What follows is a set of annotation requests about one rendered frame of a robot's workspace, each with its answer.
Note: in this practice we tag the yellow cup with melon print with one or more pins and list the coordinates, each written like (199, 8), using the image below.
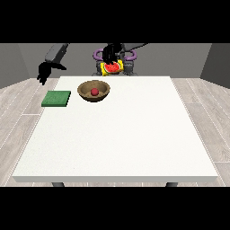
(112, 68)

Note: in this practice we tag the green square pad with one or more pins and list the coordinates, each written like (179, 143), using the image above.
(56, 98)

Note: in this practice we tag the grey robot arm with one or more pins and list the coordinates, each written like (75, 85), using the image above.
(134, 46)
(55, 52)

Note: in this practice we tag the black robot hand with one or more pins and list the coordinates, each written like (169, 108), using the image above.
(45, 70)
(111, 52)

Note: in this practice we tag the small red ball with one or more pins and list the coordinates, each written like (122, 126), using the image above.
(95, 91)

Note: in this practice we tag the dark table leg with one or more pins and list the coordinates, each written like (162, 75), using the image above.
(171, 184)
(58, 184)

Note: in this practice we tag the brown wooden bowl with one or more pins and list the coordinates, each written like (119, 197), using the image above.
(93, 91)

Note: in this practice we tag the grey robot trunk purple rings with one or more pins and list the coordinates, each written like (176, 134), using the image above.
(129, 63)

